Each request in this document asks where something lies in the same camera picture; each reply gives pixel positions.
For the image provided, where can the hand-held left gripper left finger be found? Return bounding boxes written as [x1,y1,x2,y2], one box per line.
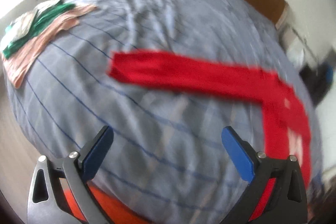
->
[27,125,114,224]

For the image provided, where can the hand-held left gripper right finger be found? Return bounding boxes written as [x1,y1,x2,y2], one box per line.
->
[221,126,308,224]

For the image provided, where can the red sweater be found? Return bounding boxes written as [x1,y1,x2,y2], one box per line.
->
[106,49,313,222]

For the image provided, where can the blue striped bed blanket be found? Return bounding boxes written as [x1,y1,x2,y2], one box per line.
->
[5,0,323,222]

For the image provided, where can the black jacket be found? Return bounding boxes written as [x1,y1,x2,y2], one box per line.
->
[299,56,334,106]

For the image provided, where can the blue jacket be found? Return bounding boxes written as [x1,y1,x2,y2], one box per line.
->
[324,64,334,86]

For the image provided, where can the white desk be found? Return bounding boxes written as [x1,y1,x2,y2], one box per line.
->
[280,25,307,67]

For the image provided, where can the folded pink garment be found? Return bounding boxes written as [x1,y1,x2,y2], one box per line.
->
[1,4,98,89]

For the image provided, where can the folded green white garment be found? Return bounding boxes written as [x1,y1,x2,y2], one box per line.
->
[1,0,76,59]

